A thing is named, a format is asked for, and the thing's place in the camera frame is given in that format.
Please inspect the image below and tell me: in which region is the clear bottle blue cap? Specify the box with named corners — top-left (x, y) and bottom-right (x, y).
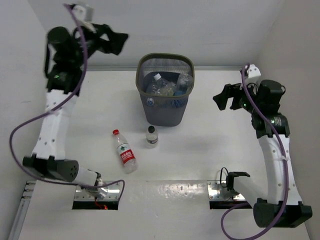
top-left (153, 73), bottom-right (176, 97)
top-left (145, 83), bottom-right (159, 95)

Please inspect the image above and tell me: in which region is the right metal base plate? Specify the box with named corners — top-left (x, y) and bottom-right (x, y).
top-left (207, 180), bottom-right (246, 201)

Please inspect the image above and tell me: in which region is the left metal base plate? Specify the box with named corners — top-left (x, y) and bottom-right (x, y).
top-left (74, 182), bottom-right (123, 202)

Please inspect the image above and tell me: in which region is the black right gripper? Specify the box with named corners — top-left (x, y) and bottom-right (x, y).
top-left (213, 77), bottom-right (261, 115)

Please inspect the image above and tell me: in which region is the red label water bottle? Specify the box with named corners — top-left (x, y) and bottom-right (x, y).
top-left (112, 129), bottom-right (138, 174)

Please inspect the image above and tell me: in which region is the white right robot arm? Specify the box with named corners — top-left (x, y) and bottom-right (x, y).
top-left (213, 79), bottom-right (313, 228)

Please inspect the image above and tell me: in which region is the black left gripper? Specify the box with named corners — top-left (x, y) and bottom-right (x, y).
top-left (70, 21), bottom-right (129, 68)

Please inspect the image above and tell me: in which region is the small black cap bottle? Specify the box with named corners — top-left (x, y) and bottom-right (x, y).
top-left (145, 125), bottom-right (159, 148)

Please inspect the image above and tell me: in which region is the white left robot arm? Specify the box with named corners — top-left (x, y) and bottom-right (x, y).
top-left (22, 24), bottom-right (129, 187)

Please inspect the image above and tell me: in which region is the metal base plate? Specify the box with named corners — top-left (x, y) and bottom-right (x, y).
top-left (207, 180), bottom-right (246, 201)
top-left (74, 182), bottom-right (123, 202)

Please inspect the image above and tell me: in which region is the blue label water bottle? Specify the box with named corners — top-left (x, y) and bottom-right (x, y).
top-left (146, 97), bottom-right (156, 107)

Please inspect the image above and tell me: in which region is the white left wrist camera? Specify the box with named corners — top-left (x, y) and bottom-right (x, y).
top-left (72, 3), bottom-right (94, 22)

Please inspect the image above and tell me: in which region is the grey mesh waste bin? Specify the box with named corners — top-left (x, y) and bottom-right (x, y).
top-left (135, 53), bottom-right (195, 127)

